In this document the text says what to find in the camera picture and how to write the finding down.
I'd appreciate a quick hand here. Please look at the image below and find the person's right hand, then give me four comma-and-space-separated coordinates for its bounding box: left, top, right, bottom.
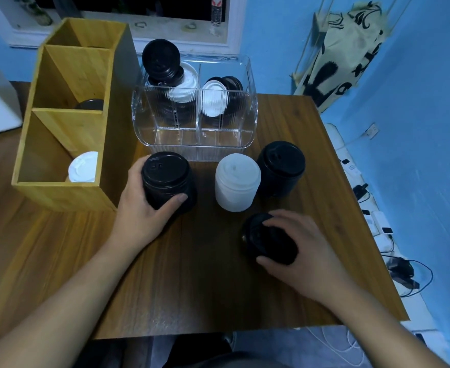
255, 209, 360, 309

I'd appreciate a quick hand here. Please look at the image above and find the person's left hand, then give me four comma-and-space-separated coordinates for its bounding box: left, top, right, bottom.
108, 155, 189, 257

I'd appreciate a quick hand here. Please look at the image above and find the black domed cup lid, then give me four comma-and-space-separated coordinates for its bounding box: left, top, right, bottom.
242, 212, 299, 266

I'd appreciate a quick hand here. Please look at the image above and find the wooden three-compartment organizer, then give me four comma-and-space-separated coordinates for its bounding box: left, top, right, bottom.
11, 17, 141, 213

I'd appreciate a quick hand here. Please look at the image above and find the white domed cup lid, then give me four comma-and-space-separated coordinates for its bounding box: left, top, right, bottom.
214, 153, 262, 213

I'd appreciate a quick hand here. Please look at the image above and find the short stack of black lids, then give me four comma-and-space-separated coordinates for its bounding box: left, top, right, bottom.
256, 141, 306, 185

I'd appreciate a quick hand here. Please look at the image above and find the person's left forearm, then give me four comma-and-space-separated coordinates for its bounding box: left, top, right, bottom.
0, 241, 137, 368

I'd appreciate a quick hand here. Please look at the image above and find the grey shirt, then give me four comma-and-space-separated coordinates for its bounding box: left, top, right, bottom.
194, 352, 287, 368

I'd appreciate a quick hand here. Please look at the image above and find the clear plastic container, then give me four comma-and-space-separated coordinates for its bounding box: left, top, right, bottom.
131, 53, 259, 162

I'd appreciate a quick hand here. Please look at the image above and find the cream tote bag black print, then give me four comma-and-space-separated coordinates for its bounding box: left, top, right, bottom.
293, 0, 389, 113

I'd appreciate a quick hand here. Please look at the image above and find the clear plastic water bottle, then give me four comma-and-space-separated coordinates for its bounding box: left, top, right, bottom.
211, 0, 225, 26

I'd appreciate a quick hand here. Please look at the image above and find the dark glass vase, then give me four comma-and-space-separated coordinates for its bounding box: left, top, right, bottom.
50, 0, 83, 19

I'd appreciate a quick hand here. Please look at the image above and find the small potted plant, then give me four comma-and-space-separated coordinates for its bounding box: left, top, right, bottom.
16, 0, 53, 27

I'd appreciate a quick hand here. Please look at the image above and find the white cable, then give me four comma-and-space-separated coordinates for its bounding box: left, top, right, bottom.
305, 327, 366, 366

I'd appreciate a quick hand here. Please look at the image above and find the black wired device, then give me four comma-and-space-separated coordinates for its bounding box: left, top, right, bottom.
386, 256, 434, 298

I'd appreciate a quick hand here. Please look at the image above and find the white window frame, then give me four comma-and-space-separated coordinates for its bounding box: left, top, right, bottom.
0, 0, 247, 55

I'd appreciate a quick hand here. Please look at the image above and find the hanging rope shelf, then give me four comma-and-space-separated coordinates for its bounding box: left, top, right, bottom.
292, 0, 416, 104

